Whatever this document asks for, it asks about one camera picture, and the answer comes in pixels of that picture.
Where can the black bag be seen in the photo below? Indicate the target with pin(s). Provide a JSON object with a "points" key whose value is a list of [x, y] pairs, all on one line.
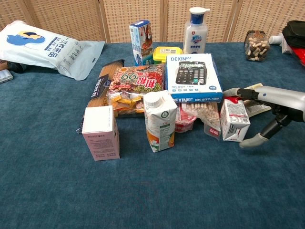
{"points": [[295, 33]]}

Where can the juice carton with white cap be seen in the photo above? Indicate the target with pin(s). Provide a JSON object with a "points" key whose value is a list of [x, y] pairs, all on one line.
{"points": [[160, 121]]}

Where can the woven folding screen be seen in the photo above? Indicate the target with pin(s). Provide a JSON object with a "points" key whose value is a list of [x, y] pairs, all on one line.
{"points": [[152, 16]]}

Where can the clear bag of sticks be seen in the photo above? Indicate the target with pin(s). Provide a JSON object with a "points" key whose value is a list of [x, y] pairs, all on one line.
{"points": [[207, 114]]}

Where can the blue calculator box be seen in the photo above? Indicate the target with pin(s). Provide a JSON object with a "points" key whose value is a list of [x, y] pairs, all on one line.
{"points": [[191, 76]]}

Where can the pink cardboard box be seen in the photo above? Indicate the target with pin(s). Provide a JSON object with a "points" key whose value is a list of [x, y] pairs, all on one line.
{"points": [[101, 133]]}

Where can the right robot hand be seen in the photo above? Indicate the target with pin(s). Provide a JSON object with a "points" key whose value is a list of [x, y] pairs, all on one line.
{"points": [[277, 97]]}

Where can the blue carpet table cover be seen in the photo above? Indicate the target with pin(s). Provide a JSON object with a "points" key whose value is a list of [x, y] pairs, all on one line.
{"points": [[152, 167]]}

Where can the jar of capsules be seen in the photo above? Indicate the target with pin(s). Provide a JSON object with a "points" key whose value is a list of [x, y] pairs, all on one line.
{"points": [[257, 46]]}

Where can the mixed grains snack bag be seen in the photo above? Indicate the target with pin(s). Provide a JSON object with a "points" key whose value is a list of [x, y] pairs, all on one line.
{"points": [[138, 88]]}

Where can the white hand wash bottle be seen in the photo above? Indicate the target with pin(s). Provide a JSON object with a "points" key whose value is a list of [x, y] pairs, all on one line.
{"points": [[196, 31]]}

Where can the white plastic mailer bag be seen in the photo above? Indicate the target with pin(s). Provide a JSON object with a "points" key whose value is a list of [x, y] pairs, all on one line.
{"points": [[45, 50]]}

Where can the blue-white tall carton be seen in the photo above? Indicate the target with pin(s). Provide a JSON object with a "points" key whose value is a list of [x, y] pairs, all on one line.
{"points": [[141, 40]]}

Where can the white tube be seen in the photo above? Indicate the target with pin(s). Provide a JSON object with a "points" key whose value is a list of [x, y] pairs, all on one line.
{"points": [[276, 39]]}

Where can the spaghetti pasta packet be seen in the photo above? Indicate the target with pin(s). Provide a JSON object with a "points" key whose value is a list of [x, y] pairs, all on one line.
{"points": [[101, 88]]}

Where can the yellow lidded container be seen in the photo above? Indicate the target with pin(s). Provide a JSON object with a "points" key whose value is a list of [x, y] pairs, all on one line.
{"points": [[166, 53]]}

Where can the white plastic case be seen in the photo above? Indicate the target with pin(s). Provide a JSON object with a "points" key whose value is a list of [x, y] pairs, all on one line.
{"points": [[5, 76]]}

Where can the red object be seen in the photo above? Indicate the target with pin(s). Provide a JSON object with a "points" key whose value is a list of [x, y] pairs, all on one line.
{"points": [[299, 55]]}

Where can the small red-white milk carton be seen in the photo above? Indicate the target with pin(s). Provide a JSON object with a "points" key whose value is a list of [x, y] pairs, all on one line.
{"points": [[234, 119]]}

